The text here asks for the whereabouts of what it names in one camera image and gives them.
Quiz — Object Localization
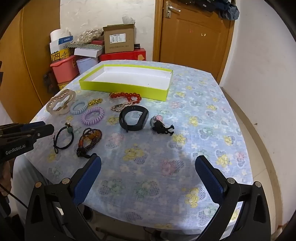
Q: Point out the blue spiral hair tie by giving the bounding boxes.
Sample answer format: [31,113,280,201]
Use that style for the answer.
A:
[70,99,89,115]

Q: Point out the lavender bucket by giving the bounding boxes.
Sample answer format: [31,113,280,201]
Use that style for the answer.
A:
[76,57,99,75]

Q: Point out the brown cardboard box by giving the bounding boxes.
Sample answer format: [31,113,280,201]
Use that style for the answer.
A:
[103,24,135,54]

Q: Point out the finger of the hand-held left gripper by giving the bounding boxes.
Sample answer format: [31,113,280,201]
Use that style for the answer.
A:
[0,121,47,133]
[0,124,55,145]

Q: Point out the black fitness band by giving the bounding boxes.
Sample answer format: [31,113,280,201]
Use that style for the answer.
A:
[119,105,149,133]

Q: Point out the purple spiral hair tie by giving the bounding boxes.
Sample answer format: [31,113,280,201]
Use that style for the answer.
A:
[81,107,105,126]

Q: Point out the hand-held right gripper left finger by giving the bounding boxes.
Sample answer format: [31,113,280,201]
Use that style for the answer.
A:
[25,155,102,241]

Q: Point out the red bead bracelet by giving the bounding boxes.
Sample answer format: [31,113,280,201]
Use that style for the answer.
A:
[109,92,142,105]

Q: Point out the beige wide bangle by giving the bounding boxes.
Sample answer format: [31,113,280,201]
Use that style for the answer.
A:
[46,89,76,115]

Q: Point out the green striped box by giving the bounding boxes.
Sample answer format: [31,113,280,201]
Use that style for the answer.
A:
[80,44,104,50]

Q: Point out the wooden wardrobe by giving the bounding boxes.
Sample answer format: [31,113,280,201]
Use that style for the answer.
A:
[0,9,63,121]

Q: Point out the black figure keychain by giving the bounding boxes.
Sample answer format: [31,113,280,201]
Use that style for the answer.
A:
[149,114,175,137]

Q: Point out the dark bag on floor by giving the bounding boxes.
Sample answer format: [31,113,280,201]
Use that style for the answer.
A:
[43,71,58,93]

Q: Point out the wooden door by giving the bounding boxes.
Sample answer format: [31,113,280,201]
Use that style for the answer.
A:
[154,0,235,81]

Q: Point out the brown bead bracelet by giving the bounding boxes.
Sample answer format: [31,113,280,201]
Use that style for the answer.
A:
[76,128,102,159]

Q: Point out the pink plastic bin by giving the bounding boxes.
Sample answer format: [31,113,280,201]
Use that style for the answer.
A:
[50,56,80,84]

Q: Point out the yellow-green shallow cardboard box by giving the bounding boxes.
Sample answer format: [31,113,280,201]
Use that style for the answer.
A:
[79,65,174,102]

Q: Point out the black cable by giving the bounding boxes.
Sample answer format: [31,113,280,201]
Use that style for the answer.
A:
[0,184,28,209]

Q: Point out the blue and white box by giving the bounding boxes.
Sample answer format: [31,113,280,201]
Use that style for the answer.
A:
[49,36,74,52]

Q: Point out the dark hanging clothes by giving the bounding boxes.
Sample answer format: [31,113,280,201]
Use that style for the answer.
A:
[180,0,240,21]

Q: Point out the metal door handle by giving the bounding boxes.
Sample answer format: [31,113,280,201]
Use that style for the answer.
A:
[165,1,181,18]

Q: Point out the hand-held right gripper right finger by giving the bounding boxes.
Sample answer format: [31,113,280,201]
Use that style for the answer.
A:
[195,155,271,241]

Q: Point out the clear bag of nuts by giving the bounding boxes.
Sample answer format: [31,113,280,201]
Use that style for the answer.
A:
[75,29,104,44]

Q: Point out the white flat box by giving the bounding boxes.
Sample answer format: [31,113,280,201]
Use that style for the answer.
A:
[74,47,103,58]

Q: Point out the black hair tie green bead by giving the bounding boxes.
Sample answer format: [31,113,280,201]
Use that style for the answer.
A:
[53,122,75,154]

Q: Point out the white paper roll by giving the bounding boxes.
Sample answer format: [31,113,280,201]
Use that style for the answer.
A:
[50,29,70,43]

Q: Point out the yellow printed box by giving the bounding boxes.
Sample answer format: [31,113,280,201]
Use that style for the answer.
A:
[50,47,75,63]

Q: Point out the red gift box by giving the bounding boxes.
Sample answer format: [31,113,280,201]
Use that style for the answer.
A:
[98,48,147,62]

